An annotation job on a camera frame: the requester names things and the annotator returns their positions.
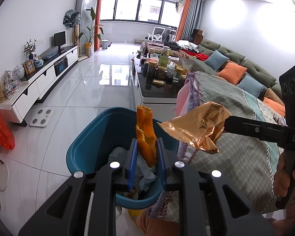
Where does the small curled orange peel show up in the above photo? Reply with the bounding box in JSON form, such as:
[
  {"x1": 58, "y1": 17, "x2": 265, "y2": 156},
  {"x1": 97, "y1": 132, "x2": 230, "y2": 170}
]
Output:
[{"x1": 136, "y1": 105, "x2": 157, "y2": 167}]

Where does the white tissue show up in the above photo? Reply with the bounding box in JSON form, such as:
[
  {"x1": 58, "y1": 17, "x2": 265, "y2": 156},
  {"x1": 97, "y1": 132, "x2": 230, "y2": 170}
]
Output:
[{"x1": 108, "y1": 147, "x2": 157, "y2": 193}]

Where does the pink sweater forearm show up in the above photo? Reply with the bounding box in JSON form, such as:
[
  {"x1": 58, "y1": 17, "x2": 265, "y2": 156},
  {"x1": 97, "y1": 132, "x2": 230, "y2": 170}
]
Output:
[{"x1": 267, "y1": 200, "x2": 295, "y2": 235}]

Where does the teal plastic trash bin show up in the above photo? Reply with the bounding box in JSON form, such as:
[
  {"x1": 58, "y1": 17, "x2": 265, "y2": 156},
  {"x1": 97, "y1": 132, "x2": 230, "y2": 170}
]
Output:
[{"x1": 66, "y1": 107, "x2": 179, "y2": 209}]

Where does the person's right hand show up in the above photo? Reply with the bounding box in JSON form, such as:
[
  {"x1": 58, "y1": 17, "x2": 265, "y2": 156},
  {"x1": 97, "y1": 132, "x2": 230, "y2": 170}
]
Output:
[{"x1": 273, "y1": 154, "x2": 295, "y2": 197}]

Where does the near orange cushion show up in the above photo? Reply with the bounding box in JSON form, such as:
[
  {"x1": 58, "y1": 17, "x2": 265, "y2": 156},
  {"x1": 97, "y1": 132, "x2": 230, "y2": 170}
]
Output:
[{"x1": 263, "y1": 98, "x2": 285, "y2": 117}]

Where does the orange cushion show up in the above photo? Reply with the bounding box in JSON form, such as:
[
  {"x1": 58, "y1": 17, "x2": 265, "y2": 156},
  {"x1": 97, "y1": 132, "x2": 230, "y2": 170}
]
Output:
[
  {"x1": 218, "y1": 62, "x2": 247, "y2": 85},
  {"x1": 263, "y1": 98, "x2": 285, "y2": 117}
]

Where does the patchwork table cloth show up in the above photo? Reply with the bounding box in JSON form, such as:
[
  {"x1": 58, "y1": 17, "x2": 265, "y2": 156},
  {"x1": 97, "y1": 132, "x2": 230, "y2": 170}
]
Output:
[{"x1": 177, "y1": 71, "x2": 285, "y2": 214}]

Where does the green brown sectional sofa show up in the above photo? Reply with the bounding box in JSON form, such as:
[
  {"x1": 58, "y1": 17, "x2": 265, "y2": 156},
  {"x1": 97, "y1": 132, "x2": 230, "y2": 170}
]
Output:
[{"x1": 182, "y1": 39, "x2": 286, "y2": 118}]

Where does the near blue cushion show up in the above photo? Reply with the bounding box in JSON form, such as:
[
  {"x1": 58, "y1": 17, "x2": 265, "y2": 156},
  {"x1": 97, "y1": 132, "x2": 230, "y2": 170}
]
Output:
[{"x1": 237, "y1": 74, "x2": 265, "y2": 98}]

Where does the blue cushion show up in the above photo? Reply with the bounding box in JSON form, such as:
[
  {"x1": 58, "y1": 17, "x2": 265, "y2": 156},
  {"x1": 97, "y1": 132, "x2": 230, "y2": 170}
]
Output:
[
  {"x1": 237, "y1": 74, "x2": 265, "y2": 98},
  {"x1": 205, "y1": 50, "x2": 229, "y2": 70}
]

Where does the far orange cushion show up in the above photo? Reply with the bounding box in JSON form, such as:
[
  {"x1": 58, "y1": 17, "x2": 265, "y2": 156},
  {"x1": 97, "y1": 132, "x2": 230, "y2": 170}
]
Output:
[{"x1": 218, "y1": 62, "x2": 247, "y2": 85}]

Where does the cluttered black coffee table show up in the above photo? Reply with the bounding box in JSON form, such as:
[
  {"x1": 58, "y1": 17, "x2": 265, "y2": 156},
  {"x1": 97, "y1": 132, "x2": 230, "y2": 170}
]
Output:
[{"x1": 132, "y1": 41, "x2": 193, "y2": 120}]

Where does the far blue cushion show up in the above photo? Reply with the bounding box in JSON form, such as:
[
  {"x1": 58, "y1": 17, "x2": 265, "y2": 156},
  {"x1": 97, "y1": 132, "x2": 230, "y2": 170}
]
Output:
[{"x1": 205, "y1": 50, "x2": 229, "y2": 70}]

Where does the white bathroom scale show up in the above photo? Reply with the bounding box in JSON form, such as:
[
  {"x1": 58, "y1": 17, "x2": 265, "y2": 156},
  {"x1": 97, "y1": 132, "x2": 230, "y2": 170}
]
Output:
[{"x1": 30, "y1": 108, "x2": 54, "y2": 127}]

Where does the white tv cabinet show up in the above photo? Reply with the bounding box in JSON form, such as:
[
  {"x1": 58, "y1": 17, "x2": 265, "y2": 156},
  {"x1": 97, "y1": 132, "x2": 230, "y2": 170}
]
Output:
[{"x1": 0, "y1": 46, "x2": 79, "y2": 126}]

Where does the white small waste bin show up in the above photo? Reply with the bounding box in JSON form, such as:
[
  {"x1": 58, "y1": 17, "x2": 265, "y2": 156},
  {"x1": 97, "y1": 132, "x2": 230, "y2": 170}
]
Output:
[{"x1": 101, "y1": 40, "x2": 109, "y2": 50}]

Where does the tall green potted plant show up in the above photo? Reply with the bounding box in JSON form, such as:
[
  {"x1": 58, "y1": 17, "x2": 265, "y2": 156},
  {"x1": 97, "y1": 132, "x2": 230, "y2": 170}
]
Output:
[{"x1": 79, "y1": 6, "x2": 104, "y2": 58}]

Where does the orange plastic bag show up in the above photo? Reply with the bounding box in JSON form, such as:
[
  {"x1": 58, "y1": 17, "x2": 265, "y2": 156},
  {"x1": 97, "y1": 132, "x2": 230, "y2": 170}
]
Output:
[{"x1": 0, "y1": 113, "x2": 15, "y2": 150}]

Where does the white office chair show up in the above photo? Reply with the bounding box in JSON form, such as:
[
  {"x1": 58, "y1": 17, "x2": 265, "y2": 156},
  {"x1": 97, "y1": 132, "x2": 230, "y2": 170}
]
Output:
[{"x1": 146, "y1": 27, "x2": 165, "y2": 43}]

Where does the right orange grey curtain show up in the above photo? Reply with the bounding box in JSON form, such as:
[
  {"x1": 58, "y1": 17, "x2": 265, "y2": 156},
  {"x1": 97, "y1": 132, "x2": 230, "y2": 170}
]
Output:
[{"x1": 175, "y1": 0, "x2": 204, "y2": 41}]

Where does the small black monitor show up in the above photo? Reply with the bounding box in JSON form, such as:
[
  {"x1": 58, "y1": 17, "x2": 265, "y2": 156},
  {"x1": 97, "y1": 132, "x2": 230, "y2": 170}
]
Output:
[{"x1": 54, "y1": 31, "x2": 66, "y2": 53}]

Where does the large window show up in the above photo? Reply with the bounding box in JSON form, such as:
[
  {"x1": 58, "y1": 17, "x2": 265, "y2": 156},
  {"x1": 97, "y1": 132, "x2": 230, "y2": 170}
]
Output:
[{"x1": 100, "y1": 0, "x2": 181, "y2": 28}]

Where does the left orange curtain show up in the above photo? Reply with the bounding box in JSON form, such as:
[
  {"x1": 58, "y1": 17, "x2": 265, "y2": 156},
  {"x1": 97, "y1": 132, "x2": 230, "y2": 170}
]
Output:
[{"x1": 94, "y1": 0, "x2": 102, "y2": 51}]

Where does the white standing air conditioner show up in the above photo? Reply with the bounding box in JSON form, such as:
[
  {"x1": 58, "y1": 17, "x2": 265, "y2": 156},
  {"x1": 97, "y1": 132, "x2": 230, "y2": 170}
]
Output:
[{"x1": 76, "y1": 0, "x2": 97, "y2": 55}]

